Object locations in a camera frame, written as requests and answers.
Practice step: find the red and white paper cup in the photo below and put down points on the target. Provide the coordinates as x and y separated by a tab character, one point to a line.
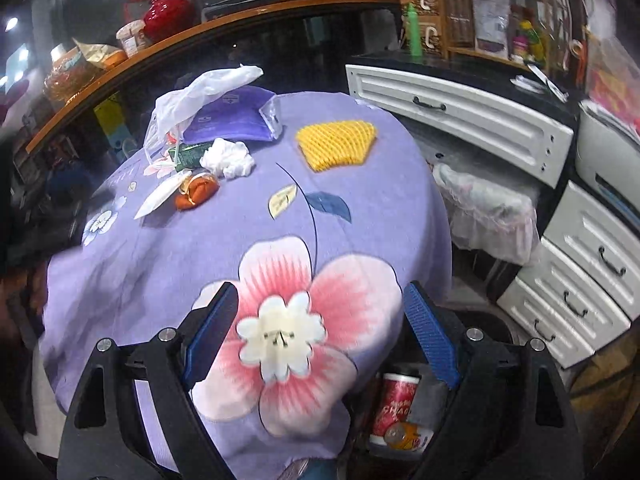
395	400

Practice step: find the bin with white liner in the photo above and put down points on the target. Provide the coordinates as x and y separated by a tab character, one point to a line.
480	210

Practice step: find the curved wooden counter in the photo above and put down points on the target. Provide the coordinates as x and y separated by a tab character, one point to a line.
210	27

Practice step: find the purple plastic cup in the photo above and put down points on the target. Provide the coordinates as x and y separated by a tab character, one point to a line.
225	115

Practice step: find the white tissue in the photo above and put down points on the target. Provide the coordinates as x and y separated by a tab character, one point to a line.
230	157

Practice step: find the yellow foam fruit net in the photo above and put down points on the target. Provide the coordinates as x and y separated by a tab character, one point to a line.
335	145

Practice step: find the red vase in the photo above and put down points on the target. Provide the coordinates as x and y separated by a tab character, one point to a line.
165	10

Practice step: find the clear bag of pink items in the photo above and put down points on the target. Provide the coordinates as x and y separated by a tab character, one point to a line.
612	85

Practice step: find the white plastic bag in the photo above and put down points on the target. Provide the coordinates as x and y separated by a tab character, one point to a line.
200	92

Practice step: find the wooden shelf rack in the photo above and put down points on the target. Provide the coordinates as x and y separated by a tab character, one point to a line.
495	55

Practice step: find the stack of brown boxes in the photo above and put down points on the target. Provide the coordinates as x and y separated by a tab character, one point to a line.
425	5

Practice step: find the yellow box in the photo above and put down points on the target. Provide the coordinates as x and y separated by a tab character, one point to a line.
110	115

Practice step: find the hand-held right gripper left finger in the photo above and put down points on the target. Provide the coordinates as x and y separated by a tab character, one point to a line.
215	330

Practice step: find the white paper wrapper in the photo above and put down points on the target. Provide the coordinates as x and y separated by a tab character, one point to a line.
160	195

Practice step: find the green bottle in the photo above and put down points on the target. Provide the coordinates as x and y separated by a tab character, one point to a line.
414	30

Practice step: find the purple floral tablecloth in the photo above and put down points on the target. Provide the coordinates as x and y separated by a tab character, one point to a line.
200	240

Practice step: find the green milk carton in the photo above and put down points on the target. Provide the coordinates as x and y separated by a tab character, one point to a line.
192	155

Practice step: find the small labelled jar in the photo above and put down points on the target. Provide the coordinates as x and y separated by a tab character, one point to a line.
131	37

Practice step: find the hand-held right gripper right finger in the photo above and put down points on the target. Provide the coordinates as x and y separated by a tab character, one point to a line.
430	335

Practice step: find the white printer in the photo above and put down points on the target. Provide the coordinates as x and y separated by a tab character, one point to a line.
605	160

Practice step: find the grey packet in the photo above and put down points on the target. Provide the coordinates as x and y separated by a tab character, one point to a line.
430	402

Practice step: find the white drawer cabinet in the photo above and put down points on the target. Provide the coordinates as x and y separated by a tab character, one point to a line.
575	260

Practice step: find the black trash bin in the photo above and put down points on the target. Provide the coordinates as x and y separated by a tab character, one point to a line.
490	320

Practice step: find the gold snack bag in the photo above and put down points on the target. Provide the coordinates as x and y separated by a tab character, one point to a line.
95	52

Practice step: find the orange foam fruit net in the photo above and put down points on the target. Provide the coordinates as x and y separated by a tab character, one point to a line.
197	192

